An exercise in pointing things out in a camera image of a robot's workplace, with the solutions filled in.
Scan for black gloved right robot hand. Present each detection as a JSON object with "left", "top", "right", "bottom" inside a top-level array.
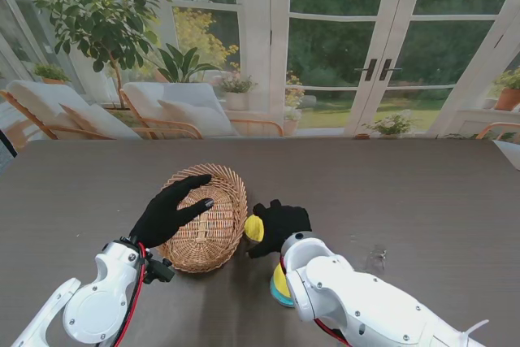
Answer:
[{"left": 248, "top": 199, "right": 313, "bottom": 259}]

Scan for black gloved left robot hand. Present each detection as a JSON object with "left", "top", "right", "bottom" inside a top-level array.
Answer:
[{"left": 128, "top": 174, "right": 215, "bottom": 249}]

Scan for yellow round culture dish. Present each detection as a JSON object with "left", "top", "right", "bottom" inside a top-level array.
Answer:
[
  {"left": 271, "top": 263, "right": 292, "bottom": 299},
  {"left": 243, "top": 215, "right": 266, "bottom": 242}
]

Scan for oval wicker basket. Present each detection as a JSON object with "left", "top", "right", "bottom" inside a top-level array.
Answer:
[{"left": 157, "top": 163, "right": 249, "bottom": 274}]

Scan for blue round culture dish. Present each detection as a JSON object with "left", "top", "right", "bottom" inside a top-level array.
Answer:
[{"left": 270, "top": 285, "right": 296, "bottom": 309}]

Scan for white throw pillow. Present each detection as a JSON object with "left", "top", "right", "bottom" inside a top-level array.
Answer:
[
  {"left": 58, "top": 102, "right": 141, "bottom": 140},
  {"left": 157, "top": 98, "right": 237, "bottom": 138}
]

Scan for white cushioned lounge chair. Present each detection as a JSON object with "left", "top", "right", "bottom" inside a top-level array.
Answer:
[
  {"left": 0, "top": 80, "right": 141, "bottom": 141},
  {"left": 119, "top": 81, "right": 284, "bottom": 140}
]

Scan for yellow flowers in pale pot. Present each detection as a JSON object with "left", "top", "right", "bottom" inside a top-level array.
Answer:
[{"left": 284, "top": 70, "right": 306, "bottom": 137}]

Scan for flowering plant in white pot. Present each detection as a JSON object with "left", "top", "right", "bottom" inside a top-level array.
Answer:
[{"left": 218, "top": 74, "right": 258, "bottom": 111}]

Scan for low white flowering plant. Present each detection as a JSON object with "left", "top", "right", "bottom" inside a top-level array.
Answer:
[{"left": 362, "top": 114, "right": 416, "bottom": 139}]

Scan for broad-leaf green plant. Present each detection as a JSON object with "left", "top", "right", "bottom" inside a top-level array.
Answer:
[{"left": 156, "top": 44, "right": 223, "bottom": 84}]

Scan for small plant in orange pot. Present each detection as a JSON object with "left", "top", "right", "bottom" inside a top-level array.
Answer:
[{"left": 32, "top": 63, "right": 69, "bottom": 85}]

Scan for large leafy potted tree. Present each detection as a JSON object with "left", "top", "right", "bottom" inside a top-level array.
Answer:
[{"left": 22, "top": 0, "right": 174, "bottom": 111}]

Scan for white zip tie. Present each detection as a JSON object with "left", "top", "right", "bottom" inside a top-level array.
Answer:
[{"left": 466, "top": 319, "right": 490, "bottom": 339}]

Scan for plant in terracotta pot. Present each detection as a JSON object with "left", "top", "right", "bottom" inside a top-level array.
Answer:
[{"left": 493, "top": 69, "right": 520, "bottom": 111}]

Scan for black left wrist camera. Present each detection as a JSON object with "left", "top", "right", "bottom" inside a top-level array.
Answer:
[{"left": 142, "top": 257, "right": 176, "bottom": 284}]

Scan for red left arm cable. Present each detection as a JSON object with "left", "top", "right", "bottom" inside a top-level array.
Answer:
[{"left": 111, "top": 241, "right": 148, "bottom": 347}]

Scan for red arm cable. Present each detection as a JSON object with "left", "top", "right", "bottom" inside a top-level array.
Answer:
[
  {"left": 111, "top": 241, "right": 148, "bottom": 347},
  {"left": 314, "top": 318, "right": 350, "bottom": 347}
]

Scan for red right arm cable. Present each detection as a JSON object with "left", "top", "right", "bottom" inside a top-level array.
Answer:
[{"left": 314, "top": 318, "right": 350, "bottom": 347}]

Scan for dark door handle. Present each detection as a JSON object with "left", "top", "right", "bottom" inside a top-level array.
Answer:
[
  {"left": 379, "top": 58, "right": 403, "bottom": 81},
  {"left": 353, "top": 58, "right": 378, "bottom": 82}
]

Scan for orange frame chair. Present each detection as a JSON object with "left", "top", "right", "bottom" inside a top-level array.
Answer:
[{"left": 475, "top": 121, "right": 520, "bottom": 141}]

